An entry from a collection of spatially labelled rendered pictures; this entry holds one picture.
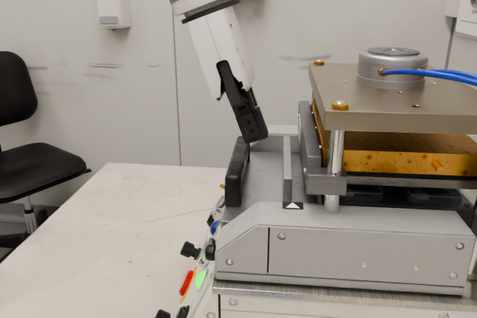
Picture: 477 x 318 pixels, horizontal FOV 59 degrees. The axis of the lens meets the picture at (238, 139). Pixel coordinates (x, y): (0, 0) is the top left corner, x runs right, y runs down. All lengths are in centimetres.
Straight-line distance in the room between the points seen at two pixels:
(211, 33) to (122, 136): 174
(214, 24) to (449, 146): 29
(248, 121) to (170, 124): 156
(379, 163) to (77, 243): 62
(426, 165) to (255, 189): 21
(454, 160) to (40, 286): 65
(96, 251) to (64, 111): 148
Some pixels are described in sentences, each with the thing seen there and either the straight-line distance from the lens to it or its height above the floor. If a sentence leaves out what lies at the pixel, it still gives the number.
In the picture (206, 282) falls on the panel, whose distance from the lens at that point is 50.
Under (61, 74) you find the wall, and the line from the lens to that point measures 223.
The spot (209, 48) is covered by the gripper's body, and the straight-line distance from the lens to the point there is 49.
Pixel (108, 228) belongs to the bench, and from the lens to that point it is 93.
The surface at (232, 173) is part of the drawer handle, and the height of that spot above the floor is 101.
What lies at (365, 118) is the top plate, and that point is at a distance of 41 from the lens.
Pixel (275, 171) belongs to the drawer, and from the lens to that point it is 61.
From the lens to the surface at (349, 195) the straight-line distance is 49.
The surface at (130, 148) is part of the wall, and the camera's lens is 220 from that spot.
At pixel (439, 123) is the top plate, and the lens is 43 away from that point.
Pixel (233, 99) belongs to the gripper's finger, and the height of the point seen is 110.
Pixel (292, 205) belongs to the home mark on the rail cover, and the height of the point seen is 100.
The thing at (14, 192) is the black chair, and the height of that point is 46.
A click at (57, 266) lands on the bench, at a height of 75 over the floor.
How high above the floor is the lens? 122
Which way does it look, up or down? 20 degrees down
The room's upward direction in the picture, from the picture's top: straight up
